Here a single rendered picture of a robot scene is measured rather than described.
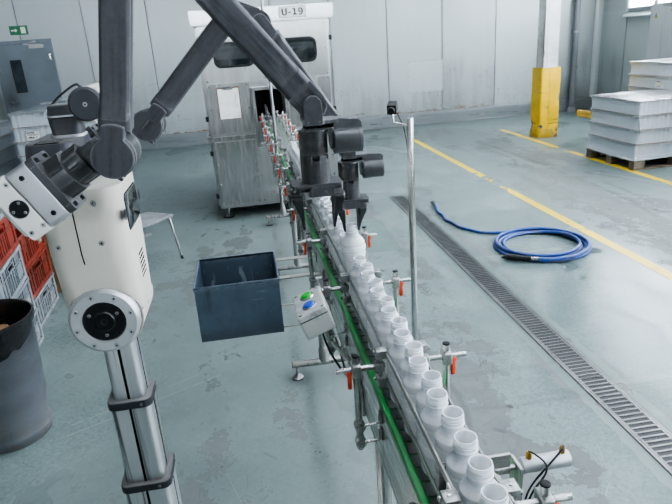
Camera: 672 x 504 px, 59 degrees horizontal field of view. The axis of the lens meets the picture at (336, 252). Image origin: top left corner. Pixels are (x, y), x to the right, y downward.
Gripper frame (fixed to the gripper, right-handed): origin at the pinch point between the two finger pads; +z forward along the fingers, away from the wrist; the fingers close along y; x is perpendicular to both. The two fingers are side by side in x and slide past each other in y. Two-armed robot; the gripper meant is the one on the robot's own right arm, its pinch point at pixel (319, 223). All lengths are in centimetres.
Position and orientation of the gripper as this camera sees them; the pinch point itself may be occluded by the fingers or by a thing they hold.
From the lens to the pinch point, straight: 123.0
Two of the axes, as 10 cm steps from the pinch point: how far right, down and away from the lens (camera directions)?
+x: -1.6, -3.2, 9.3
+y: 9.9, -1.1, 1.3
